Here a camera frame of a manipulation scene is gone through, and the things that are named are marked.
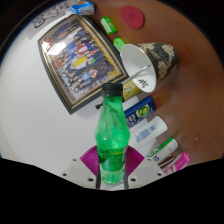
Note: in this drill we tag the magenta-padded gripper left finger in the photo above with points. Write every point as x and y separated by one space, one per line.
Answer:
78 171

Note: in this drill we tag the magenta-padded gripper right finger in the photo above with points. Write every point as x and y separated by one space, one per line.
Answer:
145 170

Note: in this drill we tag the blue tissue pack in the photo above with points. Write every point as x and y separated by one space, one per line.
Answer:
82 7

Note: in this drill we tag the flat round red coaster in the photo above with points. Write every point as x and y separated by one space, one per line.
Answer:
132 16

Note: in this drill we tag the patterned dark paper cup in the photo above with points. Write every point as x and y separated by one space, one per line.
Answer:
163 61

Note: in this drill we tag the white stirring stick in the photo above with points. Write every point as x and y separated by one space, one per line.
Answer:
140 72

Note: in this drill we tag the white gift sign card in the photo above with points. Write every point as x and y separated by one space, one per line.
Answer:
50 16

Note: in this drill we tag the green plastic drink bottle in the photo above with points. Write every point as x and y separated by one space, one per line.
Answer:
111 146

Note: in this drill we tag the framed group picture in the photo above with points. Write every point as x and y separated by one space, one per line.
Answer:
76 56

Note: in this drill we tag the white bottle with blue cap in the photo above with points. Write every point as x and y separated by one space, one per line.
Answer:
148 131

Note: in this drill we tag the white tall box green edge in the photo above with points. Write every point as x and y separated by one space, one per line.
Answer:
165 148

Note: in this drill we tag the blue pump bottle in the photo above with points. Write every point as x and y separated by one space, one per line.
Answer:
141 111

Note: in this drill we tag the small green packet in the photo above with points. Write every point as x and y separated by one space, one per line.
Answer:
119 44
108 25

